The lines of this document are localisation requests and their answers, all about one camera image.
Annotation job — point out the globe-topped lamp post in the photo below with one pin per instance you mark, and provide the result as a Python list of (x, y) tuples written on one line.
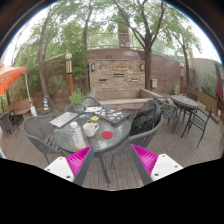
[(69, 75)]

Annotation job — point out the small colourful card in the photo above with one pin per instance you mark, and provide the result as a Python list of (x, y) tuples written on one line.
[(82, 116)]

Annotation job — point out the closed red parasol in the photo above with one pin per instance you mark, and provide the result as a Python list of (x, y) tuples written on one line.
[(219, 86)]

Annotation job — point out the white ribbed mug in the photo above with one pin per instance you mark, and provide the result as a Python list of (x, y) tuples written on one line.
[(89, 130)]

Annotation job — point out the round dark patio table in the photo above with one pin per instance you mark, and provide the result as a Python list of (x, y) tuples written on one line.
[(184, 101)]

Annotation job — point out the green plant in blue pot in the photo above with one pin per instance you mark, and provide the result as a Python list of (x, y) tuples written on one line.
[(77, 99)]

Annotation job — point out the silver laptop with stickers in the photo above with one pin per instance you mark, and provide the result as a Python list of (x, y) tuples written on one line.
[(63, 119)]

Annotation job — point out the flat round red coaster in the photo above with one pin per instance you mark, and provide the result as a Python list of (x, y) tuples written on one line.
[(107, 135)]

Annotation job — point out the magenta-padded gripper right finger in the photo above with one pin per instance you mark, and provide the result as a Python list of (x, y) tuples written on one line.
[(146, 158)]

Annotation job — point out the orange canopy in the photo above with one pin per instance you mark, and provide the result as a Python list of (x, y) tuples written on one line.
[(9, 76)]

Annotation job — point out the short wooden lamp post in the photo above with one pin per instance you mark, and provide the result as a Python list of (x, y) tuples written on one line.
[(182, 80)]

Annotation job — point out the wall lantern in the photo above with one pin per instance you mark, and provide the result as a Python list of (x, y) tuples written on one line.
[(142, 67), (93, 67)]

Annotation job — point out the grey wall box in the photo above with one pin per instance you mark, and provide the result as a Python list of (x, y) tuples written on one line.
[(154, 83)]

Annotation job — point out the black jacket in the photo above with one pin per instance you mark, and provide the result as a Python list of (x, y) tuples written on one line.
[(146, 116)]

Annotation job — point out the forked dark-trunk tree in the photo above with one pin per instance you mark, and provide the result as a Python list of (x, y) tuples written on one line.
[(147, 63)]

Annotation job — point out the white sticker sheet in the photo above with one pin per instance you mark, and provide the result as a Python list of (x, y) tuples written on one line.
[(93, 109)]

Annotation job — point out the leaning-trunk tree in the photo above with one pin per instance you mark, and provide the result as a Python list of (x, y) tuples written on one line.
[(41, 63)]

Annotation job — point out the clear plastic bottle white cap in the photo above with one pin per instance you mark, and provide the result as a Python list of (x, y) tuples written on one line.
[(77, 136)]

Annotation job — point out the blue yellow striped cone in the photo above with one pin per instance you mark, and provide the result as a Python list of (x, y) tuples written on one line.
[(46, 104)]

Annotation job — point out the black laptop with stickers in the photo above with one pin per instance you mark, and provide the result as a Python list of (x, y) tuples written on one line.
[(112, 115)]

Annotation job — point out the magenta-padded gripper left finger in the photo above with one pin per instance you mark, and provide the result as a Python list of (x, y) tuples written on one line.
[(77, 159)]

